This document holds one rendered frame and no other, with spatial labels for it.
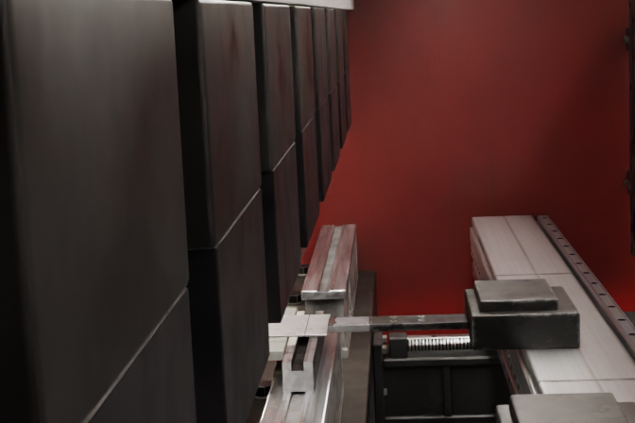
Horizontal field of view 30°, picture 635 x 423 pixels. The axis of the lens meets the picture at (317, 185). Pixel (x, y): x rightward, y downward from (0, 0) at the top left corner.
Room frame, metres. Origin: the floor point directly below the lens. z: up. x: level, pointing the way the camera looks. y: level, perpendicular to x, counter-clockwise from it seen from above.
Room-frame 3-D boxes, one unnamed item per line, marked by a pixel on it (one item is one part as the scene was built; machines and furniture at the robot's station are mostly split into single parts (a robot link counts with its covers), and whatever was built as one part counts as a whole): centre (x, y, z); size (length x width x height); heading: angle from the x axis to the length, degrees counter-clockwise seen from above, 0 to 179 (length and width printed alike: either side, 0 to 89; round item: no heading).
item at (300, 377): (1.22, 0.02, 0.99); 0.20 x 0.03 x 0.03; 176
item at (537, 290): (1.24, -0.13, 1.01); 0.26 x 0.12 x 0.05; 86
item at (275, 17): (0.67, 0.06, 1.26); 0.15 x 0.09 x 0.17; 176
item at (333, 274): (1.79, -0.02, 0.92); 0.50 x 0.06 x 0.10; 176
